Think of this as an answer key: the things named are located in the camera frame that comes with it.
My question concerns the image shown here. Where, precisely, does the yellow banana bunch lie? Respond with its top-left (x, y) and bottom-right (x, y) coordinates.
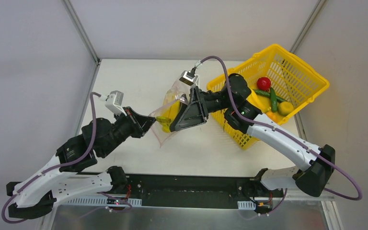
top-left (156, 101), bottom-right (183, 133)

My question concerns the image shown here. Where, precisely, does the clear pink-dotted zip bag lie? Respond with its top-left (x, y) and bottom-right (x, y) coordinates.
top-left (150, 80), bottom-right (190, 147)

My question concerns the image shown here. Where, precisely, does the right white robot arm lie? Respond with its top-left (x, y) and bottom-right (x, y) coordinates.
top-left (169, 73), bottom-right (335, 197)

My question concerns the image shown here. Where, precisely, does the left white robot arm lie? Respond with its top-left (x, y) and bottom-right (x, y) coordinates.
top-left (1, 107), bottom-right (156, 223)

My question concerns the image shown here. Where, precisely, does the red tomato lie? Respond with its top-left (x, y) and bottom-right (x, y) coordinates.
top-left (256, 77), bottom-right (271, 91)

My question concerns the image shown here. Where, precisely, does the orange bell pepper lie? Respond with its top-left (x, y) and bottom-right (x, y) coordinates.
top-left (265, 111), bottom-right (282, 123)

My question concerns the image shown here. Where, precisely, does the yellow lemon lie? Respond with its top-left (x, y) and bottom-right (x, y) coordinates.
top-left (277, 101), bottom-right (294, 116)

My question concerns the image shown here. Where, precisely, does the yellow plastic basket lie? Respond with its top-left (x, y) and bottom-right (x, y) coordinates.
top-left (206, 44), bottom-right (330, 150)

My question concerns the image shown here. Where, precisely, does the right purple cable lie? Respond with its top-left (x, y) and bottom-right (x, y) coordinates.
top-left (196, 56), bottom-right (363, 201)

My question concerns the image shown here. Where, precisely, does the purple cable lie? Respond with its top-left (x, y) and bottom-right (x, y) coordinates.
top-left (1, 92), bottom-right (104, 224)
top-left (196, 56), bottom-right (363, 201)

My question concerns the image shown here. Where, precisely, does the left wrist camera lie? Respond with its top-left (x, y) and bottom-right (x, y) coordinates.
top-left (105, 91), bottom-right (126, 115)

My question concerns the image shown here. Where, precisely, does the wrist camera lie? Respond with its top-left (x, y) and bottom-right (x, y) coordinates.
top-left (179, 70), bottom-right (199, 86)
top-left (105, 91), bottom-right (126, 115)

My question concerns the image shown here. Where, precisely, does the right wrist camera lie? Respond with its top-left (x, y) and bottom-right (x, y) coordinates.
top-left (179, 70), bottom-right (199, 86)

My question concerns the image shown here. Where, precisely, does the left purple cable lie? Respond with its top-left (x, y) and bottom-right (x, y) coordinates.
top-left (1, 92), bottom-right (104, 224)

